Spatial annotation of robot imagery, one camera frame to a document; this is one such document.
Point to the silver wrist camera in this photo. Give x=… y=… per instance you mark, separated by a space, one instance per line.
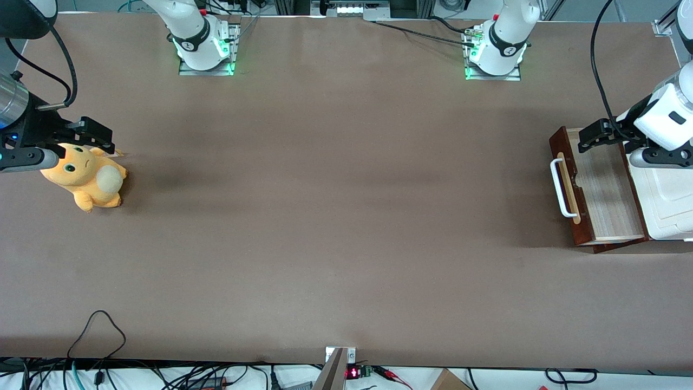
x=649 y=157
x=27 y=158

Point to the red LED display module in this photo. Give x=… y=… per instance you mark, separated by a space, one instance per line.
x=353 y=372

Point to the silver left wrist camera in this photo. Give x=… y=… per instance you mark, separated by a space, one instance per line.
x=649 y=157

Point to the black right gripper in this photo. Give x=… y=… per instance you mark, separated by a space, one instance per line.
x=39 y=125

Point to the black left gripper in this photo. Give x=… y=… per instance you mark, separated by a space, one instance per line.
x=615 y=130

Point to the brown cardboard piece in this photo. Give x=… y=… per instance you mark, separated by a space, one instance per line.
x=446 y=382

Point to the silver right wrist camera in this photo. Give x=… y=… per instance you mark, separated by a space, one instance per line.
x=27 y=158

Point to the grey metal bar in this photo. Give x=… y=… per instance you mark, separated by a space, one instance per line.
x=331 y=376

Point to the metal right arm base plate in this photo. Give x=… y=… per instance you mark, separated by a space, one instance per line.
x=189 y=71

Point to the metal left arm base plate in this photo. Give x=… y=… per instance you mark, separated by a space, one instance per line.
x=511 y=77

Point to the small aluminium corner bracket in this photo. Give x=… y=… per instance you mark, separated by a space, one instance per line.
x=660 y=27

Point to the aluminium frame with light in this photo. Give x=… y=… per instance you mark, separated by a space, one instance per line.
x=349 y=10

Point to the orange plush toy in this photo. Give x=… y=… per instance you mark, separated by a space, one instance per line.
x=81 y=179

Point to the silver metal bracket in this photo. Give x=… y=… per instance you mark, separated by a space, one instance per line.
x=352 y=356

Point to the black power adapter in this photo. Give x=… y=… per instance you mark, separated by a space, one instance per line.
x=208 y=383

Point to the white cabinet with brown front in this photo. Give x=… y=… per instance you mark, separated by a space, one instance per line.
x=671 y=206

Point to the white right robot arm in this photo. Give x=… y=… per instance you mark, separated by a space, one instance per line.
x=192 y=32

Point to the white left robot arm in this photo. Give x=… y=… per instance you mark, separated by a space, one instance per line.
x=501 y=49

